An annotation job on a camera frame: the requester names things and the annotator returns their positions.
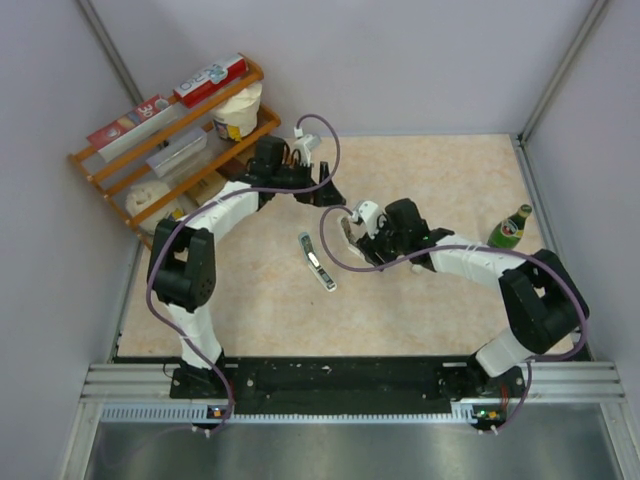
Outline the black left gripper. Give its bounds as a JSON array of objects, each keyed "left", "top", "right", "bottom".
[{"left": 271, "top": 158, "right": 345, "bottom": 207}]

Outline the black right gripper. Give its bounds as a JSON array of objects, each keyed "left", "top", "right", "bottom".
[{"left": 357, "top": 213, "right": 409, "bottom": 271}]

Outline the white staple box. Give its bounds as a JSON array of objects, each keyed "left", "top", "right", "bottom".
[{"left": 338, "top": 215, "right": 373, "bottom": 265}]

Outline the light blue stapler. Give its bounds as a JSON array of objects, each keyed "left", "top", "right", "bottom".
[{"left": 298, "top": 232, "right": 337, "bottom": 292}]

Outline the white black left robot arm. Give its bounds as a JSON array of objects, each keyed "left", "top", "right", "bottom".
[{"left": 145, "top": 135, "right": 346, "bottom": 397}]

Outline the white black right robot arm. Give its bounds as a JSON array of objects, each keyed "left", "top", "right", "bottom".
[{"left": 340, "top": 198, "right": 589, "bottom": 396}]

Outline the dark brown box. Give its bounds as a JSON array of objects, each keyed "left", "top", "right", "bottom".
[{"left": 216, "top": 149, "right": 254, "bottom": 180}]

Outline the brown cardboard box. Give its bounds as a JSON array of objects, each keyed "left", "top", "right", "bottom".
[{"left": 186, "top": 171, "right": 227, "bottom": 206}]

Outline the green glass bottle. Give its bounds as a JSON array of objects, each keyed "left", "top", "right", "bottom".
[{"left": 486, "top": 204, "right": 533, "bottom": 249}]

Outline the red white foil box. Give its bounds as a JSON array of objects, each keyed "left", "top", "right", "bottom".
[{"left": 173, "top": 54, "right": 248, "bottom": 108}]

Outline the silver foil box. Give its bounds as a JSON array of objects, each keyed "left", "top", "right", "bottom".
[{"left": 146, "top": 127, "right": 207, "bottom": 177}]

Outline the orange wooden shelf rack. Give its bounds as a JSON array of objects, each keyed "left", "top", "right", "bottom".
[{"left": 69, "top": 54, "right": 280, "bottom": 246}]

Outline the red white wrap box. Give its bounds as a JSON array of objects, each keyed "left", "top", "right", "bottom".
[{"left": 87, "top": 95, "right": 179, "bottom": 162}]

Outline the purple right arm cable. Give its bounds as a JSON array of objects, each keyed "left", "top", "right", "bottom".
[{"left": 319, "top": 207, "right": 591, "bottom": 435}]

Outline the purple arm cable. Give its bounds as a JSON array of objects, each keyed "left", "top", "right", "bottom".
[
  {"left": 144, "top": 114, "right": 342, "bottom": 434},
  {"left": 319, "top": 207, "right": 591, "bottom": 435}
]

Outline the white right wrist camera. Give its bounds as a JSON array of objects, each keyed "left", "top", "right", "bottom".
[{"left": 350, "top": 200, "right": 387, "bottom": 238}]

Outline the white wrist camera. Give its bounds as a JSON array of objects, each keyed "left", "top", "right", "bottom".
[
  {"left": 350, "top": 200, "right": 387, "bottom": 238},
  {"left": 291, "top": 127, "right": 321, "bottom": 167}
]

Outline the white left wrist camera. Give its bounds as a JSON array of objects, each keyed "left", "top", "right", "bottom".
[{"left": 291, "top": 127, "right": 321, "bottom": 167}]

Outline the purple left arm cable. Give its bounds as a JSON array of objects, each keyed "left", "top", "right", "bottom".
[{"left": 144, "top": 114, "right": 342, "bottom": 434}]

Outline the grey slotted cable duct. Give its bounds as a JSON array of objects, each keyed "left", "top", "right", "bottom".
[{"left": 99, "top": 398, "right": 506, "bottom": 425}]

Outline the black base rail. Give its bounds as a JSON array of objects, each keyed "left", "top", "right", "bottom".
[{"left": 169, "top": 356, "right": 524, "bottom": 416}]

